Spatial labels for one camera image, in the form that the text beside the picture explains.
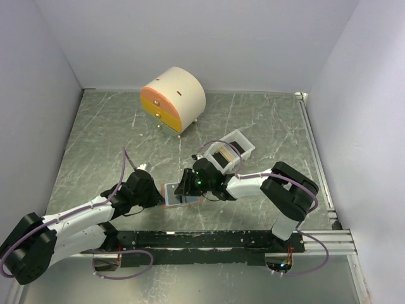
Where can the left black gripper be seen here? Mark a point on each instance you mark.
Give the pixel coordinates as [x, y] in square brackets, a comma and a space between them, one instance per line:
[156, 197]

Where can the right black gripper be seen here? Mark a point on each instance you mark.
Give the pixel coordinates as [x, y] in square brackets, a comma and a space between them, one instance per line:
[185, 187]

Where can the pink leather card holder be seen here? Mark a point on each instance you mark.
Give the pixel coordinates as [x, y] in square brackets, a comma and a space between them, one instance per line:
[186, 200]

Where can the white plastic card bin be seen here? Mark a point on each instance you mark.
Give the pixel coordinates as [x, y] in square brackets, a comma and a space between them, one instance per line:
[236, 140]

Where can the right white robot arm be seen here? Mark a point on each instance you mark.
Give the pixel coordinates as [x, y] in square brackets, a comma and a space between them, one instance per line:
[289, 190]

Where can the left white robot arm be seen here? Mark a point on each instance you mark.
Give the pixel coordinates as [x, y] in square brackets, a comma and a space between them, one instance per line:
[36, 243]

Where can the stack of cards in bin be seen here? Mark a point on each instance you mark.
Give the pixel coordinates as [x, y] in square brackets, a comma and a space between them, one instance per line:
[226, 155]

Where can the cream round drawer cabinet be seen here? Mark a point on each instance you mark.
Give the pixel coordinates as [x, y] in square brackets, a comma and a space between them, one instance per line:
[174, 100]

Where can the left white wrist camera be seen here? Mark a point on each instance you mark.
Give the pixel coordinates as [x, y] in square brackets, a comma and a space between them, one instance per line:
[145, 167]

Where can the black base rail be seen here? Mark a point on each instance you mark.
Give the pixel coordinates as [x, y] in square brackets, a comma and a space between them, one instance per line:
[202, 247]

